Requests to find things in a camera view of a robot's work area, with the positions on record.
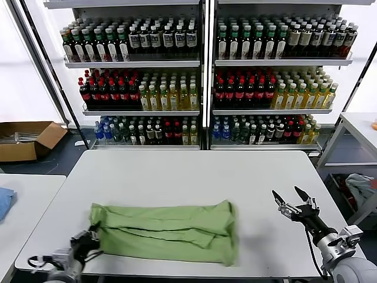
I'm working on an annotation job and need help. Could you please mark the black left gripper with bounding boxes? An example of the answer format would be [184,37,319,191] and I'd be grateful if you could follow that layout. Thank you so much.
[69,225,104,264]

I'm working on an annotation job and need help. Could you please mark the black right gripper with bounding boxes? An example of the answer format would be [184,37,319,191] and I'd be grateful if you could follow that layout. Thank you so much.
[272,185,334,240]

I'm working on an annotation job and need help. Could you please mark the green t-shirt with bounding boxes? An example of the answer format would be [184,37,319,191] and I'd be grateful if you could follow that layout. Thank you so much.
[89,199,240,268]

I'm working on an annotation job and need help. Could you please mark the black storage crate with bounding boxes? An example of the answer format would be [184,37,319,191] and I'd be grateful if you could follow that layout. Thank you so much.
[327,173,377,213]

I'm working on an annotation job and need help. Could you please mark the red crumpled cloth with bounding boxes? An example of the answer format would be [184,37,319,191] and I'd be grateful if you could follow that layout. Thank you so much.
[337,176,359,212]

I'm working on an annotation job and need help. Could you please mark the grey blue crumpled cloth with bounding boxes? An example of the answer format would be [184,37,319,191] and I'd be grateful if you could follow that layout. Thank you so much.
[345,173,377,207]

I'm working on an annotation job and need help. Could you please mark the red cap cola bottle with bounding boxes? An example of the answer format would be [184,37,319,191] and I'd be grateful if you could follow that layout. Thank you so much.
[214,78,225,108]
[89,81,101,110]
[163,122,173,145]
[129,79,141,110]
[99,80,111,110]
[293,121,303,144]
[119,79,130,110]
[255,78,267,108]
[266,78,277,108]
[109,79,121,110]
[245,78,256,108]
[234,78,246,108]
[224,78,236,108]
[172,122,182,145]
[284,121,294,144]
[78,81,92,110]

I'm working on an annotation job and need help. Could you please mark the blue folded cloth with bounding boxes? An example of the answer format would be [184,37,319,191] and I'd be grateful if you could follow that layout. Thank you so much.
[0,186,18,222]

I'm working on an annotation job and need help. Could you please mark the brown cardboard box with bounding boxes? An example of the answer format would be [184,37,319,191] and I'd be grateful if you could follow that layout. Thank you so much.
[0,121,69,163]

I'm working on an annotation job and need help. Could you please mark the white plastic packaging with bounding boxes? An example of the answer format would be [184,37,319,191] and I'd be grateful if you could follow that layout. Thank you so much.
[13,131,41,144]

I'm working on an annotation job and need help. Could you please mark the grey metal shelf unit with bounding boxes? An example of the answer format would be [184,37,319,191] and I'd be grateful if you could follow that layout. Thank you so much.
[43,0,207,152]
[207,0,354,156]

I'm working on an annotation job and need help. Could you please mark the green cap tea bottle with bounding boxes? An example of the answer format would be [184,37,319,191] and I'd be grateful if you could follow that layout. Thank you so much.
[62,29,74,62]
[253,25,265,60]
[276,25,289,60]
[264,25,277,60]
[229,25,241,60]
[117,27,130,62]
[82,28,97,62]
[72,28,85,62]
[94,28,107,62]
[105,27,118,62]
[241,25,253,60]
[217,25,229,60]

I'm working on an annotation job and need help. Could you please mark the dark bottle beige label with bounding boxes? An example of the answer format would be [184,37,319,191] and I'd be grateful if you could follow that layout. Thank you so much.
[287,24,302,57]
[300,24,313,57]

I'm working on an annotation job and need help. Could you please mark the dark bottle blue white label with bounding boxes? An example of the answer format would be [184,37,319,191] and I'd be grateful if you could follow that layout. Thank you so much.
[333,24,348,57]
[150,25,162,54]
[175,24,187,54]
[128,25,141,54]
[139,25,152,54]
[323,24,336,57]
[163,25,174,54]
[186,24,198,54]
[311,24,325,57]

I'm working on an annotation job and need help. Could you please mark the red drink bottle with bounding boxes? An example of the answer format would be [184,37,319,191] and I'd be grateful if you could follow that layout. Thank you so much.
[344,24,359,58]

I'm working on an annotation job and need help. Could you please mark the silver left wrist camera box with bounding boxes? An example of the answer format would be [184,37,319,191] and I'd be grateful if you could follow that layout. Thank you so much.
[50,249,74,266]

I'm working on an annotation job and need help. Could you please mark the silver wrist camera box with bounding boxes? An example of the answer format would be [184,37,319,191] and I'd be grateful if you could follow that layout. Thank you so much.
[338,225,365,249]
[50,249,74,266]

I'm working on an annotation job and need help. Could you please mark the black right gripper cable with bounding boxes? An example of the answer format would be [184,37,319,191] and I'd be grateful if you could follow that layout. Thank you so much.
[305,229,329,279]

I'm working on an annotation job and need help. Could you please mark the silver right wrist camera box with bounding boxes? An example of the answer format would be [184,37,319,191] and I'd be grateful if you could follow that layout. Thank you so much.
[338,225,365,249]

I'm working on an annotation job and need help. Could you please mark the white side table grey frame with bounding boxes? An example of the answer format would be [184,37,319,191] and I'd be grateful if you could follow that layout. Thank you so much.
[316,111,377,231]

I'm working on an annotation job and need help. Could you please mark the black diagonal frame pole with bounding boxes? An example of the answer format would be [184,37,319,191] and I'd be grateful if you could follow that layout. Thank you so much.
[20,0,92,150]
[319,42,377,162]

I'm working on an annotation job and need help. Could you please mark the grey diagonal frame strut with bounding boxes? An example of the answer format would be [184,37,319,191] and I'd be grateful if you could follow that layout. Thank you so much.
[8,0,71,128]

